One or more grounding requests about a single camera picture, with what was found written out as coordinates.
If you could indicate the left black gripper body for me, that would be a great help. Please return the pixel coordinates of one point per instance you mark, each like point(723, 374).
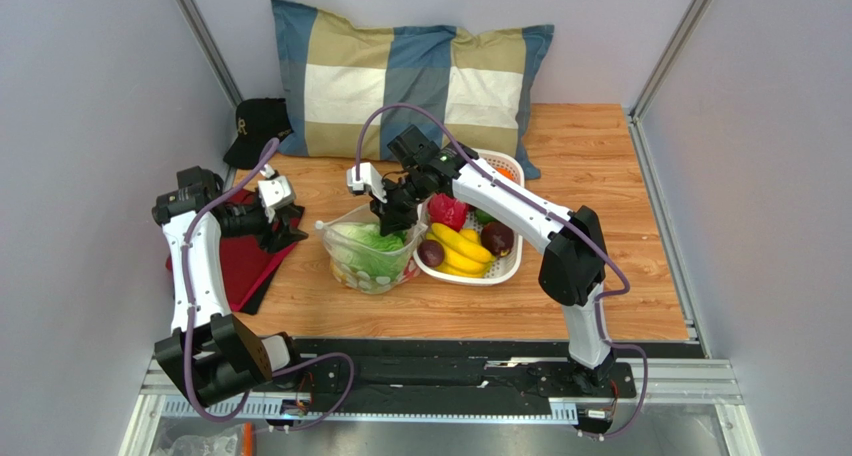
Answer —
point(258, 225)

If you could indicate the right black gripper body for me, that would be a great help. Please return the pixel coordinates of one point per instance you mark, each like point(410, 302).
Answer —
point(399, 202)

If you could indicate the green leafy lettuce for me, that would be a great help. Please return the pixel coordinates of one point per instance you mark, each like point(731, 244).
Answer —
point(361, 248)

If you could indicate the clear dotted zip bag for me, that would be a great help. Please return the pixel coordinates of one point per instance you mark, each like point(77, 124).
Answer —
point(361, 281)

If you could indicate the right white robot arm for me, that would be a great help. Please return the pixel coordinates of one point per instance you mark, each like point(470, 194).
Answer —
point(570, 242)

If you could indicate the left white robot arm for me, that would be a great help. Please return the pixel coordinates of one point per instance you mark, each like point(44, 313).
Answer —
point(193, 275)

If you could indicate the pink dragon fruit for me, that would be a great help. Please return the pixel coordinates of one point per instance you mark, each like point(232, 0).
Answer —
point(448, 211)

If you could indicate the red folded cloth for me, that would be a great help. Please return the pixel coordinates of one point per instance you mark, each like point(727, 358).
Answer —
point(247, 270)

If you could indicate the green avocado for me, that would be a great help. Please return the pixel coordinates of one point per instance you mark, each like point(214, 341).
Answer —
point(483, 217)

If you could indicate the dark purple plum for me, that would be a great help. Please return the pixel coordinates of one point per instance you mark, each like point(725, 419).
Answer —
point(431, 253)

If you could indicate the yellow banana bunch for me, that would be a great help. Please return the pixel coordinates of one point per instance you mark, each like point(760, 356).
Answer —
point(462, 256)

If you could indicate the white plastic fruit basket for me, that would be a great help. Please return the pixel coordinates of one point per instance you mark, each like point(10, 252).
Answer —
point(504, 268)

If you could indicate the dark red mangosteen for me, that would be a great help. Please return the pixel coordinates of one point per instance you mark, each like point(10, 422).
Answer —
point(497, 238)

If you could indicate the black baseball cap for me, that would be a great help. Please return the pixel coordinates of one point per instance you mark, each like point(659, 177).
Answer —
point(257, 121)

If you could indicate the checked blue beige pillow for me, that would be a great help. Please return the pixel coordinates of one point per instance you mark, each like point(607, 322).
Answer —
point(350, 90)

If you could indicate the crumpled plastic packet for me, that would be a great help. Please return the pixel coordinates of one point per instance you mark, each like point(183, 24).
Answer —
point(237, 440)

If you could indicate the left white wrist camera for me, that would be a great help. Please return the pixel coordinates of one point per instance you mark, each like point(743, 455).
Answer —
point(275, 192)

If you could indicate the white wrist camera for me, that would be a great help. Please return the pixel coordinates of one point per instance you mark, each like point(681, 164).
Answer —
point(364, 179)
point(275, 192)

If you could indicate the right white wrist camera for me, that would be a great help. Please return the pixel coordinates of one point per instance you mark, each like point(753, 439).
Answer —
point(364, 179)

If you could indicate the black mounting base plate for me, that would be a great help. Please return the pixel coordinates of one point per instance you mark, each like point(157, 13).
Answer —
point(461, 378)

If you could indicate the aluminium rail frame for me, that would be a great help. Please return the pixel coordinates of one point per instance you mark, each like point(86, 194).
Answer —
point(662, 397)

